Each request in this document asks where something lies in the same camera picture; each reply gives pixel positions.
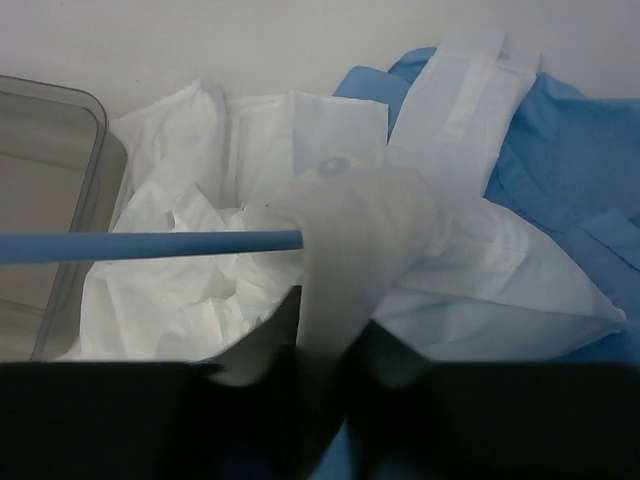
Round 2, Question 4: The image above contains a blue shirt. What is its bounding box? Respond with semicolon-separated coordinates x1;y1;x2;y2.
317;73;639;479

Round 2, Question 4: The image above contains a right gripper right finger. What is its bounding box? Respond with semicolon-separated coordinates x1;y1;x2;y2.
345;324;639;479

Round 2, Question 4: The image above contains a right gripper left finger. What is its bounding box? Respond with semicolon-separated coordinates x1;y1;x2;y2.
1;288;340;479

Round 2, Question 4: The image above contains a white shirt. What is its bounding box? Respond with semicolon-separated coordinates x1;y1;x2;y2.
69;29;627;369

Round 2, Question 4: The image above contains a blue wire hanger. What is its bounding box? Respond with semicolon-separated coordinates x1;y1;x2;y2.
1;230;303;265

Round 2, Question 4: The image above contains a grey transparent plastic bin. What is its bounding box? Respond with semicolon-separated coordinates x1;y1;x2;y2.
1;76;127;362

